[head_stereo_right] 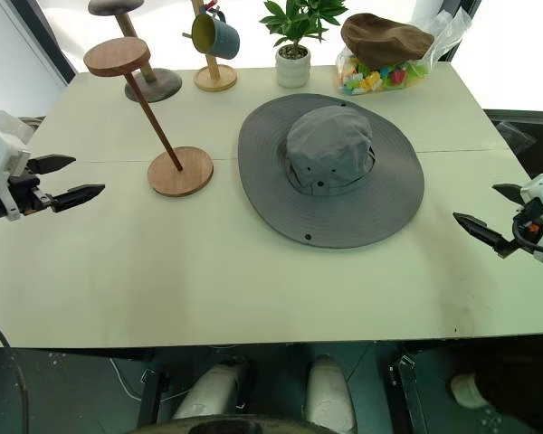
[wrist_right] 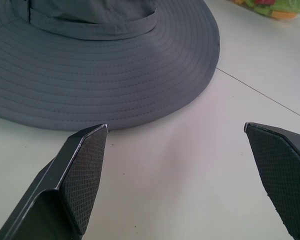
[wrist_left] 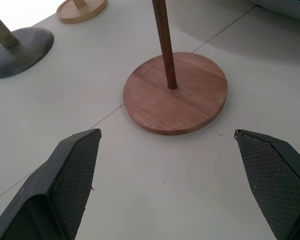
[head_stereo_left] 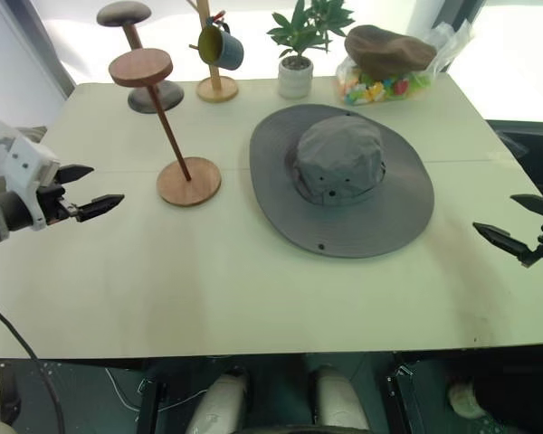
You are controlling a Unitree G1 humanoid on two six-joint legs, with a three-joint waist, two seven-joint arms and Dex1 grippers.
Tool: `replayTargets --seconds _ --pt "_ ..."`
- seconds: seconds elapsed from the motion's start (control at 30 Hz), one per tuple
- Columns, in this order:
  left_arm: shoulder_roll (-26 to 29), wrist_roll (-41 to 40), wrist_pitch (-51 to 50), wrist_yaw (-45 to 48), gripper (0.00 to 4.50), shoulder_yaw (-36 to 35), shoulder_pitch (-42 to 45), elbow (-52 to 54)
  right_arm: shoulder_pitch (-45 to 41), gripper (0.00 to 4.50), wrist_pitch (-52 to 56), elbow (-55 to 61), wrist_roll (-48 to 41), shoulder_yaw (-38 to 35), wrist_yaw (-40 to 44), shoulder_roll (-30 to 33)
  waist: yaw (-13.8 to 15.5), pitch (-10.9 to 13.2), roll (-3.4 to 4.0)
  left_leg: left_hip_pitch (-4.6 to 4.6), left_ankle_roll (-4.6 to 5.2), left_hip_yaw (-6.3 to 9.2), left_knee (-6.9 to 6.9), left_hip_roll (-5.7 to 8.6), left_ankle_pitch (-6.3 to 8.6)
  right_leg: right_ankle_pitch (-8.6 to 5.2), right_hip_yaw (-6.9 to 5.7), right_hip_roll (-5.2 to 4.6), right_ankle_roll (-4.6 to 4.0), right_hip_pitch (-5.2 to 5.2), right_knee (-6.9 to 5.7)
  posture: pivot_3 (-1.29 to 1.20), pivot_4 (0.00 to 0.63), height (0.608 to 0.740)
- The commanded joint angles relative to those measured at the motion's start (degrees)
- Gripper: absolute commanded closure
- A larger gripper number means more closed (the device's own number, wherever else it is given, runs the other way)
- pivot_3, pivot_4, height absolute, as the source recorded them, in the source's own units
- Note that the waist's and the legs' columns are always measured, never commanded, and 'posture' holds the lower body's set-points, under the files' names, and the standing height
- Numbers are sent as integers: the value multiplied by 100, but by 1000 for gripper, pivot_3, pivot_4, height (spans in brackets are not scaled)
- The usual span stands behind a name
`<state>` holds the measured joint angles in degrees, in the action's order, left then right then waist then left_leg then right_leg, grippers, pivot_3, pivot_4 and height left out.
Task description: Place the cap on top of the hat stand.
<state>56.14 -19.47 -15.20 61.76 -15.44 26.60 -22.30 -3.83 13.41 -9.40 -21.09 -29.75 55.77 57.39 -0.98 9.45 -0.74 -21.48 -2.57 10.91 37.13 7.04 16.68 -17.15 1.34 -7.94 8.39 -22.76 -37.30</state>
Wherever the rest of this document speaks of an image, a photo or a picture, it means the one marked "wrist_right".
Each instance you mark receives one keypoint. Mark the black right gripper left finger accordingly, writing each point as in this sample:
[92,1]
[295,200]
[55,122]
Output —
[65,190]

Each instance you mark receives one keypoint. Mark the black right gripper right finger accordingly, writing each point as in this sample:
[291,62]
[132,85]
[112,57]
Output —
[285,175]

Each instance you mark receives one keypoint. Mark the grey wide-brim fabric hat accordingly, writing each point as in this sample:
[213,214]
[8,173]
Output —
[97,67]

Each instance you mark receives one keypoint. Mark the clear bag of colourful items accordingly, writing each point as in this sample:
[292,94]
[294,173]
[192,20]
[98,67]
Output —
[277,8]

